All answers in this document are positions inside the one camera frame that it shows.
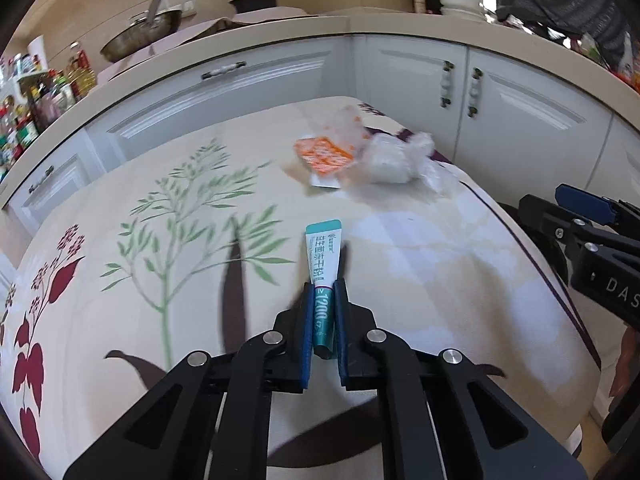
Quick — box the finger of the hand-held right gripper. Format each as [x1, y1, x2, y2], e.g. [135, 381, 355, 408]
[555, 184, 640, 241]
[517, 194, 640, 257]

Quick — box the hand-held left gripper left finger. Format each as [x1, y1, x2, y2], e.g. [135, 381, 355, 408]
[62, 281, 316, 480]

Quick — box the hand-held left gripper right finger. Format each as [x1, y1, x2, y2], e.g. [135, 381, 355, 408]
[333, 277, 591, 480]

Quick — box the teal white toothpaste tube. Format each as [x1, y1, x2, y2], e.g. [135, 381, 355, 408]
[304, 219, 347, 361]

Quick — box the person's right hand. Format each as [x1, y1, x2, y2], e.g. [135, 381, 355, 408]
[609, 327, 640, 398]

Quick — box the floral printed tablecloth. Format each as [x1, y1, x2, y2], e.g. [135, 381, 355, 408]
[0, 95, 603, 480]

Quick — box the crumpled clear plastic wrap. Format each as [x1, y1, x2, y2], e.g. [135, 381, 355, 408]
[360, 130, 451, 196]

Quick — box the orange printed packet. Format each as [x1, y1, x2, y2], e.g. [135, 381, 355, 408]
[292, 135, 353, 188]

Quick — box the clear dotted plastic bag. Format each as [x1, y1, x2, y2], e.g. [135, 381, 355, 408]
[320, 104, 373, 153]

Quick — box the stack of white bowls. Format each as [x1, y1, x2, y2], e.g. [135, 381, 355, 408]
[439, 0, 483, 17]

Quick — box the white kitchen cabinet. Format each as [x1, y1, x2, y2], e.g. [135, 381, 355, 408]
[0, 30, 640, 441]

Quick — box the pink stove cover sheet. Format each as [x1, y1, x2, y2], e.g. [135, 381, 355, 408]
[95, 5, 306, 86]

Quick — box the black lidded pot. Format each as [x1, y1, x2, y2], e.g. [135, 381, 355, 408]
[229, 0, 281, 13]

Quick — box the steel wok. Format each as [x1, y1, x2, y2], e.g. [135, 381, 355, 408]
[99, 0, 183, 61]

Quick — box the group of condiment bottles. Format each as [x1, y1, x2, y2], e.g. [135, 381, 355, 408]
[0, 40, 98, 171]

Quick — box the paper towel roll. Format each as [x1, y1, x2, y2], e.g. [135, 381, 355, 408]
[26, 35, 48, 68]

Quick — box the metal ceramic cabinet handle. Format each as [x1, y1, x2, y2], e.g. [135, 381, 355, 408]
[440, 60, 455, 109]
[201, 61, 247, 81]
[27, 166, 56, 195]
[466, 67, 485, 120]

